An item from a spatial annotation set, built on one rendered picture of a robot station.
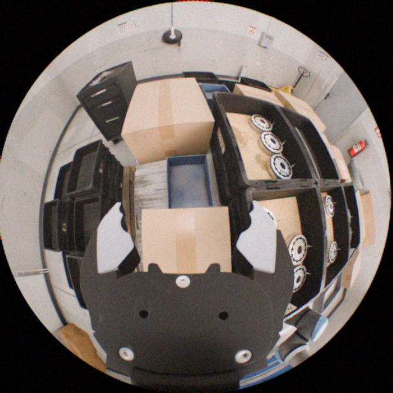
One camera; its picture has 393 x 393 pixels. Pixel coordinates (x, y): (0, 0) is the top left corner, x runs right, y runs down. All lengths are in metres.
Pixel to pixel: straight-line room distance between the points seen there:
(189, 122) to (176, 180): 0.23
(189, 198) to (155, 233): 0.22
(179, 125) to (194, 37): 2.93
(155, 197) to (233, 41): 3.38
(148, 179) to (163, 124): 0.24
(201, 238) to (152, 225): 0.12
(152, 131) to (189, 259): 0.38
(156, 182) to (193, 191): 0.15
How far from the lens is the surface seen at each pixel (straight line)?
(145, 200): 0.51
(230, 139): 0.34
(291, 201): 0.50
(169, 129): 0.42
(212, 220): 0.31
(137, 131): 0.42
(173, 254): 0.31
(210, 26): 3.30
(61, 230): 1.15
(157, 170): 0.54
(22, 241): 2.64
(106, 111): 1.47
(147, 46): 3.22
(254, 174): 0.43
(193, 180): 0.50
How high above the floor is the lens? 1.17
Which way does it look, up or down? 75 degrees down
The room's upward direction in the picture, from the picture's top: 10 degrees clockwise
